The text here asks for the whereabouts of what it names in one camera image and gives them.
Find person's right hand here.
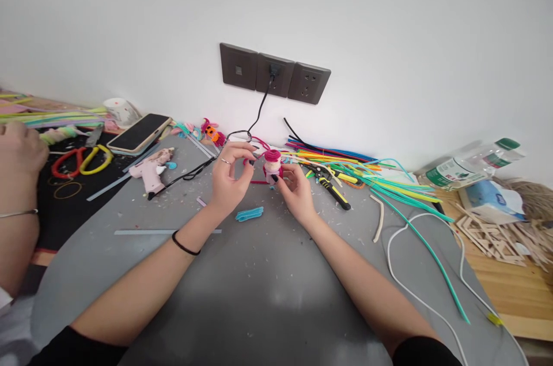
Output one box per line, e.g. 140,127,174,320
276,164,319,227

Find person's left hand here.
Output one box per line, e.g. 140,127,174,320
208,141,260,217

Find pink pipe cleaner doll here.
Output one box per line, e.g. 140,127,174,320
262,148,285,190

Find magenta pipe cleaner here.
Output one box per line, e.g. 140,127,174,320
242,136,272,186

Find folded blue pipe cleaner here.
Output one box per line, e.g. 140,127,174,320
235,206,265,223

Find yellow and black pliers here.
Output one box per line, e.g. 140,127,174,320
301,161,353,212

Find orange and pink pipe cleaner figure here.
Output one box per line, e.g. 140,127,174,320
200,118,227,147

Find small pastel pipe cleaner bundle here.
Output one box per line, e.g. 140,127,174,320
172,120,204,141

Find pink hot glue gun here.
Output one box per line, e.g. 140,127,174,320
128,146,176,196

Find pile of colourful pipe cleaners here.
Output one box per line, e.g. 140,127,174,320
282,117,455,225

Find cream pipe cleaner piece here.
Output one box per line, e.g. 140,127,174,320
369,194,386,243

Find long grey glue stick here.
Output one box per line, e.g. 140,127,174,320
113,229,223,237

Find grey work mat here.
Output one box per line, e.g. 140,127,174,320
30,132,531,366

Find smartphone with pale case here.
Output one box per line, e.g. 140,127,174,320
105,113,173,156

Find white paper cup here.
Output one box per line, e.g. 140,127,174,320
103,97,143,130

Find red and yellow scissors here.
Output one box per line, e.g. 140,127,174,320
51,144,115,180

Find grey metal blade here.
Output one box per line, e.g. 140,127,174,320
85,123,105,149

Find long teal pipe cleaner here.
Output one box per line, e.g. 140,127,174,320
379,196,472,325

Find black mat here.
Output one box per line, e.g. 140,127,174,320
36,123,132,254

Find clear plastic bottle green cap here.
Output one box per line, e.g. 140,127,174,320
425,137,527,192

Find brown rubber band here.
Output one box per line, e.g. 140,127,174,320
53,182,84,200

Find pastel twisted pipe cleaner roll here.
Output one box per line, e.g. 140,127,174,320
37,123,79,147

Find blue tissue packet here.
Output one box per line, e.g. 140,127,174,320
457,179,527,223

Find pile of pastel pipe cleaners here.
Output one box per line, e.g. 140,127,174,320
0,90,111,130

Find pile of wooden sticks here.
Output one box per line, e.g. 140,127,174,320
450,201,553,275

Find bundle of straw fibre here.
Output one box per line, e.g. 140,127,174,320
492,175,553,231

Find black power cable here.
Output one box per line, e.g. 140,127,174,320
146,62,282,202

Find white wire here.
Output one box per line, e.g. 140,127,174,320
387,212,533,366

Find grey wall socket panel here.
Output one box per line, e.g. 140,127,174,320
219,42,332,105

